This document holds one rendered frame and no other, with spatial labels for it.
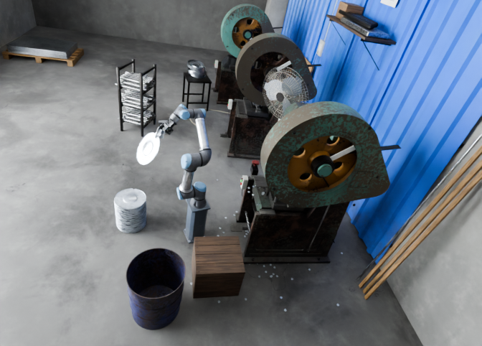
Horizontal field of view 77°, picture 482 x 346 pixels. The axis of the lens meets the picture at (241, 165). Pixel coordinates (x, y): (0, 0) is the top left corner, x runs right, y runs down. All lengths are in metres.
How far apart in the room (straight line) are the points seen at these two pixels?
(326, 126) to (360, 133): 0.26
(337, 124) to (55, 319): 2.48
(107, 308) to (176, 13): 7.37
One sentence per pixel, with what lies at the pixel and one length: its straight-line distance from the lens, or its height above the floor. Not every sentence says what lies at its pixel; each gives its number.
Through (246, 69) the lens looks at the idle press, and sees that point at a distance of 3.66.
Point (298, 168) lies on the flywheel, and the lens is 2.26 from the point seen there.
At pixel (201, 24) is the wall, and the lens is 8.89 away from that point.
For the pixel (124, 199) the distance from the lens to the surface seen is 3.15.
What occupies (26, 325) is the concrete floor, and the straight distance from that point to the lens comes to 2.96.
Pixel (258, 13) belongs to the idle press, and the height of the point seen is 1.65.
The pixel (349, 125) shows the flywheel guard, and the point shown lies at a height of 1.66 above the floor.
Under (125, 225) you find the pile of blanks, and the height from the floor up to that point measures 0.10.
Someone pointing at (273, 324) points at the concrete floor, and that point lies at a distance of 2.88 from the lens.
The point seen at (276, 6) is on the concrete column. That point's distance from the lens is 7.34.
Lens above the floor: 2.48
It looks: 35 degrees down
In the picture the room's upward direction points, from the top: 12 degrees clockwise
